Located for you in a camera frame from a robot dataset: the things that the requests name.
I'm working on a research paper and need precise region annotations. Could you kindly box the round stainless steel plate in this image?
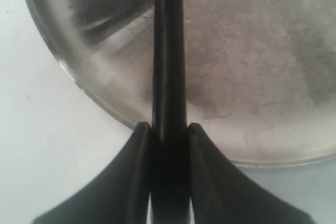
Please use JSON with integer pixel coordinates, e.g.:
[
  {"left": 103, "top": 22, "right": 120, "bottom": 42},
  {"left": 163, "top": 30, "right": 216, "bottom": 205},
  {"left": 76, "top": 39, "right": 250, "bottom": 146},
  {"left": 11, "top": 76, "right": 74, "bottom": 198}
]
[{"left": 26, "top": 0, "right": 335, "bottom": 166}]

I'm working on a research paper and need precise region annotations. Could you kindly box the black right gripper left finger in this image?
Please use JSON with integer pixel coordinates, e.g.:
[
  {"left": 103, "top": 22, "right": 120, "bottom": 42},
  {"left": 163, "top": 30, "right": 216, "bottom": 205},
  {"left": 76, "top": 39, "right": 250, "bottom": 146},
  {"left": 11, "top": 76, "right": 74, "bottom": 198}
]
[{"left": 34, "top": 122, "right": 152, "bottom": 224}]

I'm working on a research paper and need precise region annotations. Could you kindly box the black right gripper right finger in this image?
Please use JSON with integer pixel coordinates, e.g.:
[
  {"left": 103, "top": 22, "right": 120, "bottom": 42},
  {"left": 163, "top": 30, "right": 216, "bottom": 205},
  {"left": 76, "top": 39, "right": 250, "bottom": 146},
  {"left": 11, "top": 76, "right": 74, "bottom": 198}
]
[{"left": 188, "top": 123, "right": 314, "bottom": 223}]

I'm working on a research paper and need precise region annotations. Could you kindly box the black-handled kitchen knife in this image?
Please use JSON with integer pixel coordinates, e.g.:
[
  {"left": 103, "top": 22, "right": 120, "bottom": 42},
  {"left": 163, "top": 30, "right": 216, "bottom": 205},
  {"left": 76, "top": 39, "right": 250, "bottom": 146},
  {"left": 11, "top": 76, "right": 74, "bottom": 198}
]
[{"left": 151, "top": 0, "right": 190, "bottom": 223}]

